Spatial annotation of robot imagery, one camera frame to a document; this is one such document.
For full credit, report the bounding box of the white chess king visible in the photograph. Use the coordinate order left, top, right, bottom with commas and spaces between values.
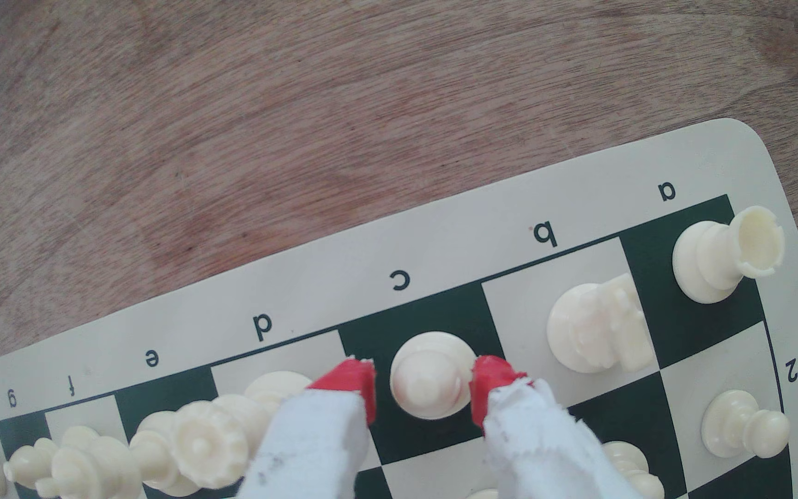
35, 410, 199, 499

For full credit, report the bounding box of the white chess queen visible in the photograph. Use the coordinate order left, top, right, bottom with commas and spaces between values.
169, 371, 313, 490

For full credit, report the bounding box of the white chess pawn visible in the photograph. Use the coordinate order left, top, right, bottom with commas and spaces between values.
701, 389, 791, 460
603, 441, 666, 499

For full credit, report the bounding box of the green cream chess mat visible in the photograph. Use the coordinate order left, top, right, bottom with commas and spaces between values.
0, 118, 798, 499

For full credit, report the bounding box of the white chess bishop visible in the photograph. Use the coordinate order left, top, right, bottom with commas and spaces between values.
3, 425, 102, 490
390, 331, 478, 421

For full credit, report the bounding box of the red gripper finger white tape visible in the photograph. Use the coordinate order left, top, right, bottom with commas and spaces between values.
236, 357, 377, 499
471, 356, 642, 499

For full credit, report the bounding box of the white chess knight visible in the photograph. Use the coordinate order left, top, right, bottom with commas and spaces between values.
546, 272, 656, 375

